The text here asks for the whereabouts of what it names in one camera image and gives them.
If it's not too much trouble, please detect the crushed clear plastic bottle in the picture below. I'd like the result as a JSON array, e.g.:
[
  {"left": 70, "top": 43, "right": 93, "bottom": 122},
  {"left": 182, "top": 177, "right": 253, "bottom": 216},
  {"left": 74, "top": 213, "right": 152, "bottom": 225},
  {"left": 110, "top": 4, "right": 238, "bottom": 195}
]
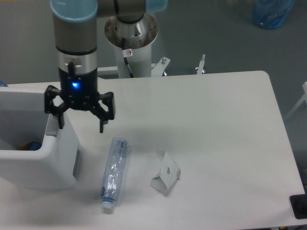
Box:
[{"left": 100, "top": 138, "right": 130, "bottom": 214}]

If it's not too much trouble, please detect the white push-lid trash can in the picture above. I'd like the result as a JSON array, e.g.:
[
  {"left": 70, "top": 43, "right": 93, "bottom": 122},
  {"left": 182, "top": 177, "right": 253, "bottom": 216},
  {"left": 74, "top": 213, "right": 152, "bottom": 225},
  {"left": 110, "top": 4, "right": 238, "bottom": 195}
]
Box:
[{"left": 0, "top": 87, "right": 81, "bottom": 189}]

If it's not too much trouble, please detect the blue object at left edge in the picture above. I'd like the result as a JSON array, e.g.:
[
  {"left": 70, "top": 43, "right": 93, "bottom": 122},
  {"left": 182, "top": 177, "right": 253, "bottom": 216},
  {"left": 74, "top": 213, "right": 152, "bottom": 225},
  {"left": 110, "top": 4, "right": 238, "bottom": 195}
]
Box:
[{"left": 0, "top": 80, "right": 8, "bottom": 87}]

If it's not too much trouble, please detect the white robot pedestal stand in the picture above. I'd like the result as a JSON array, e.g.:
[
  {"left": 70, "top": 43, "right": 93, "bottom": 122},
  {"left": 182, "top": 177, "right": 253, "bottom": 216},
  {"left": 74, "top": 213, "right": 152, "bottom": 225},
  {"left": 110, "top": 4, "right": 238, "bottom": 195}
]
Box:
[{"left": 98, "top": 13, "right": 170, "bottom": 79}]

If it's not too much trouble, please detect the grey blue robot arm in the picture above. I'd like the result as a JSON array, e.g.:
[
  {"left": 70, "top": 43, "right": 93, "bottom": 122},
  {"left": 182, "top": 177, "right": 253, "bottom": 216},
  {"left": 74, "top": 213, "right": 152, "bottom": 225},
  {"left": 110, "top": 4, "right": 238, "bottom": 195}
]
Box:
[{"left": 45, "top": 0, "right": 168, "bottom": 128}]

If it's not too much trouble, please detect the blue water jug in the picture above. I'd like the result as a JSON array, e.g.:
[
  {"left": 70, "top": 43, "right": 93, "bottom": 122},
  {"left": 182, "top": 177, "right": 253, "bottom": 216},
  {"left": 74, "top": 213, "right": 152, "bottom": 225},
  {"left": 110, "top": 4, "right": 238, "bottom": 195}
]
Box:
[{"left": 251, "top": 0, "right": 295, "bottom": 30}]

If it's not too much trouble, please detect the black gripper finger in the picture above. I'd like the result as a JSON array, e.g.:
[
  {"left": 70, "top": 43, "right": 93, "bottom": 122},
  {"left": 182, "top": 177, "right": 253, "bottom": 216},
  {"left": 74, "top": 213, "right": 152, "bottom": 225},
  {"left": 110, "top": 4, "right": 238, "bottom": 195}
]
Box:
[
  {"left": 44, "top": 85, "right": 68, "bottom": 129},
  {"left": 89, "top": 92, "right": 116, "bottom": 133}
]

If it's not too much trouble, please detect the white frame at right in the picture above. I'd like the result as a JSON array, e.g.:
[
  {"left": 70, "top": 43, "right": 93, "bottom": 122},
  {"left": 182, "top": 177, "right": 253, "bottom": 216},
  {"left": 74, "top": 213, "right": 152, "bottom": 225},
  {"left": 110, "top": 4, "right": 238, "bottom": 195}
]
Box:
[{"left": 284, "top": 81, "right": 307, "bottom": 121}]

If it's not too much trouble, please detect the crumpled white paper carton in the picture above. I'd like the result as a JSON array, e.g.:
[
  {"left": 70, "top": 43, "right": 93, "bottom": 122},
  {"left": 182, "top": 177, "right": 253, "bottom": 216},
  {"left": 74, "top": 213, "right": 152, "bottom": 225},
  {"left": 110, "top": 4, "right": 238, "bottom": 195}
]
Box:
[{"left": 150, "top": 150, "right": 181, "bottom": 193}]

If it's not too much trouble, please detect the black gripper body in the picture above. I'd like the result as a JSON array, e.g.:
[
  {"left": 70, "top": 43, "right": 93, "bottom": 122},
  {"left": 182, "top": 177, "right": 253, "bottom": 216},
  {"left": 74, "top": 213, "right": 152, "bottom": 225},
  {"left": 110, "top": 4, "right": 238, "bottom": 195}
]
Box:
[{"left": 59, "top": 69, "right": 99, "bottom": 111}]

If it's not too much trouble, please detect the black device at table edge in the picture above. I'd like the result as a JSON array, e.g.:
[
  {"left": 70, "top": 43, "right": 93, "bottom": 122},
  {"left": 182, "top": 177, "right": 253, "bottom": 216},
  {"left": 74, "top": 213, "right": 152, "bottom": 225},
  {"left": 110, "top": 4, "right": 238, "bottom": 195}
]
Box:
[{"left": 290, "top": 194, "right": 307, "bottom": 219}]

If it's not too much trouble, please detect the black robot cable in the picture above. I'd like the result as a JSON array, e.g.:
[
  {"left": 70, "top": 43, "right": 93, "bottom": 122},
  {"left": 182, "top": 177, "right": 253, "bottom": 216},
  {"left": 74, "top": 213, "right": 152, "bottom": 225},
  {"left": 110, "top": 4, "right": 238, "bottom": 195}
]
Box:
[{"left": 121, "top": 37, "right": 134, "bottom": 79}]

